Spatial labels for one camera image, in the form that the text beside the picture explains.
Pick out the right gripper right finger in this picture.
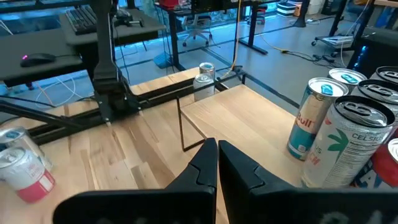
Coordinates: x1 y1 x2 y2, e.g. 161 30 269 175
218 139 398 224

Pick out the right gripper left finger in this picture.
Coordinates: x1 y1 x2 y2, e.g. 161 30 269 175
52 138 218 224

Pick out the white Celsius can palm print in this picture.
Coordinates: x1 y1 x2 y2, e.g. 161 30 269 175
300 95 396 189

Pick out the red Fanta can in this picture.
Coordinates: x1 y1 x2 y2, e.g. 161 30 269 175
351 138 398 190

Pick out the white Celsius Peach Vibe can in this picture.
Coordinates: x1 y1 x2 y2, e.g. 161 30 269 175
350 79 398 131
369 65 398 85

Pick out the white orange beverage can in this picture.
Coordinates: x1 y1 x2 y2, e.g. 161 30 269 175
0 146 56 205
192 73 216 103

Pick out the black desk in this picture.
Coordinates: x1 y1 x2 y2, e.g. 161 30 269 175
155 0 269 72

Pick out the white office chair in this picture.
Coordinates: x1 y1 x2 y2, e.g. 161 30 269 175
182 14 214 47

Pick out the black power strip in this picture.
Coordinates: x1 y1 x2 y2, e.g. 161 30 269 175
312 54 336 63

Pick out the black rolling stand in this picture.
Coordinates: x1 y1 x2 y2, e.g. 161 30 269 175
312 0 357 53

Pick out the white storage box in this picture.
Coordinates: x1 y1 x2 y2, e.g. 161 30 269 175
276 1 300 18

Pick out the black computer blue light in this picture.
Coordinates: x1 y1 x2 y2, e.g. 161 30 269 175
346 26 398 78

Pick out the black keyboard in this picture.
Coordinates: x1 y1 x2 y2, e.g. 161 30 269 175
64 5 98 35

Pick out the black computer mouse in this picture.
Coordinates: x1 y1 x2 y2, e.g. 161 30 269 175
20 52 57 68

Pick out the grey side table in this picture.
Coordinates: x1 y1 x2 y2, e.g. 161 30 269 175
0 7 167 88

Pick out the wooden shelf black frame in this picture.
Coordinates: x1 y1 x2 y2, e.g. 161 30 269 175
176 83 398 190

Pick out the black aluminium rail frame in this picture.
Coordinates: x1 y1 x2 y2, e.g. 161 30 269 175
0 65 246 147

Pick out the yellow floor cable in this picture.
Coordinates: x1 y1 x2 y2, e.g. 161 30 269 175
229 0 290 78

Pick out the white floor cable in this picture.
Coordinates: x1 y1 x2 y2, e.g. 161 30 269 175
34 76 94 108

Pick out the black overhead rig frame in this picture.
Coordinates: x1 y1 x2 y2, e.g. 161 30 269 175
0 99 85 130

